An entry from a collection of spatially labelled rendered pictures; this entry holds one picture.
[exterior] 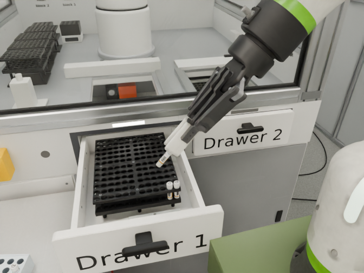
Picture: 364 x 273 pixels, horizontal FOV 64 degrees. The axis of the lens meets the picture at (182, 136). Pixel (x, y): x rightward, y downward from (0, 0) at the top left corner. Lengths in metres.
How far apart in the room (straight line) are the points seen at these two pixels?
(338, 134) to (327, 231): 2.16
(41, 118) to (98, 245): 0.35
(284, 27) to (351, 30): 1.98
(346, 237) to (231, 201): 0.65
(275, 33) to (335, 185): 0.23
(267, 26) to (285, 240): 0.38
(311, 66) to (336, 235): 0.54
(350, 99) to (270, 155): 1.56
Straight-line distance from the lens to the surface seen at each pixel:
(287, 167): 1.03
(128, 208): 0.62
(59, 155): 0.82
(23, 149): 0.82
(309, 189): 2.08
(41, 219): 0.82
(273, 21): 0.48
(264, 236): 0.60
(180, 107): 0.76
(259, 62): 0.48
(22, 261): 0.72
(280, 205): 1.15
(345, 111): 2.49
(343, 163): 0.41
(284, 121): 0.88
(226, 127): 0.81
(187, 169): 0.66
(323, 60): 0.88
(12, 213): 0.86
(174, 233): 0.55
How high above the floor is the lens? 1.32
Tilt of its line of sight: 33 degrees down
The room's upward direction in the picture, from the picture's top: straight up
